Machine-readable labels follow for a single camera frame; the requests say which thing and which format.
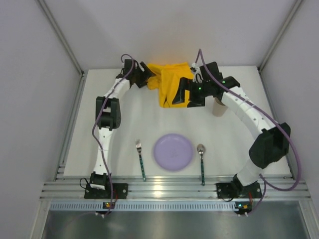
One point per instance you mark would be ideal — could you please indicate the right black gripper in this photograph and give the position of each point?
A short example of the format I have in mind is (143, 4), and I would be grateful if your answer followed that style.
(191, 90)

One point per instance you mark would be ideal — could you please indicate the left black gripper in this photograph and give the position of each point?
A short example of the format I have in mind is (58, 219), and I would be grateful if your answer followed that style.
(142, 74)

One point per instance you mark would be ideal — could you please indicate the yellow cloth placemat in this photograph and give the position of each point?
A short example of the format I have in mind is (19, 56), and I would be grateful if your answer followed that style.
(166, 80)

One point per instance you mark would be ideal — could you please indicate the beige paper cup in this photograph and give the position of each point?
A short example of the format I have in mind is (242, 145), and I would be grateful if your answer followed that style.
(219, 108)

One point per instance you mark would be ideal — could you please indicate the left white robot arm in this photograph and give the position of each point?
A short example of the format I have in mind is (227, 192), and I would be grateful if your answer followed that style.
(108, 117)

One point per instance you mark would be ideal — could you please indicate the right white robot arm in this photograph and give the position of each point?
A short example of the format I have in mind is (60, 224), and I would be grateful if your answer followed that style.
(270, 139)

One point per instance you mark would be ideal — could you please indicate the purple plastic plate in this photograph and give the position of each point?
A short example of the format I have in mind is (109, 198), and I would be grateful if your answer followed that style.
(173, 152)

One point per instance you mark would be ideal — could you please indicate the spoon with green handle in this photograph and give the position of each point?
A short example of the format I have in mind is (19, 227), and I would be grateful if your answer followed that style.
(201, 152)

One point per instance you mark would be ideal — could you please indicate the fork with green handle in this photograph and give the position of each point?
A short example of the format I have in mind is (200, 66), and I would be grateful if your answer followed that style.
(139, 150)

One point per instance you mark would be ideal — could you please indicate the left aluminium frame post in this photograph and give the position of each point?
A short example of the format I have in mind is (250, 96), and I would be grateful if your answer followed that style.
(60, 35)

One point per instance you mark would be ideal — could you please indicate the aluminium frame post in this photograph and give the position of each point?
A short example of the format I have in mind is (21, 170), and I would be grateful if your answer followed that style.
(280, 33)
(60, 35)

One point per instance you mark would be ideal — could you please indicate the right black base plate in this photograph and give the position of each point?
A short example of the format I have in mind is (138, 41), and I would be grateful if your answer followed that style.
(228, 190)

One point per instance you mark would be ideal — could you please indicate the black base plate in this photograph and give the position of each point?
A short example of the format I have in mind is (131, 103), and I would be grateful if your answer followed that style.
(120, 191)
(228, 190)

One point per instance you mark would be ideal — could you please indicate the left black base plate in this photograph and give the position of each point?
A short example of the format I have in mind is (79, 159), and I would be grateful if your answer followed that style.
(120, 191)

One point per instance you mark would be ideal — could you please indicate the right aluminium frame post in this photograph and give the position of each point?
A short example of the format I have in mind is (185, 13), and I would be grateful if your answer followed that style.
(280, 33)

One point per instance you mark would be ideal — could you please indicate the aluminium front rail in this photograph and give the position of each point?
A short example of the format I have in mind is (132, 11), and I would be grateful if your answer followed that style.
(163, 188)

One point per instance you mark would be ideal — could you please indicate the perforated cable duct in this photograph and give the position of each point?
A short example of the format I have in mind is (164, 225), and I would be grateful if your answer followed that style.
(149, 206)

